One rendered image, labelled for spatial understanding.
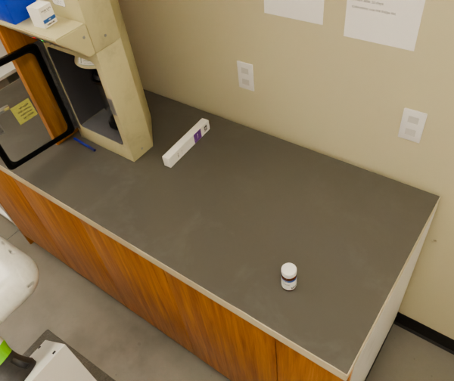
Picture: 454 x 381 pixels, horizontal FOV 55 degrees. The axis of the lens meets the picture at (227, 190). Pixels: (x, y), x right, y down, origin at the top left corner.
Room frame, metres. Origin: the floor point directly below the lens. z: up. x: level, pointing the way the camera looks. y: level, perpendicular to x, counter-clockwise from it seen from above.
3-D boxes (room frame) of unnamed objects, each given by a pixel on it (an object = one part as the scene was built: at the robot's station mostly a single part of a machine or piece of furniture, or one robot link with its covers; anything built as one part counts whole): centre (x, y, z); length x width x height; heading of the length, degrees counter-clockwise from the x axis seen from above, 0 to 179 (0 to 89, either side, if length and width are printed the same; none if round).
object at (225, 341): (1.34, 0.29, 0.45); 2.05 x 0.67 x 0.90; 48
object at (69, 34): (1.37, 0.50, 1.46); 0.32 x 0.12 x 0.10; 48
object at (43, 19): (1.34, 0.47, 1.54); 0.05 x 0.05 x 0.06; 55
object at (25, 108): (1.40, 0.70, 1.19); 0.30 x 0.01 x 0.40; 131
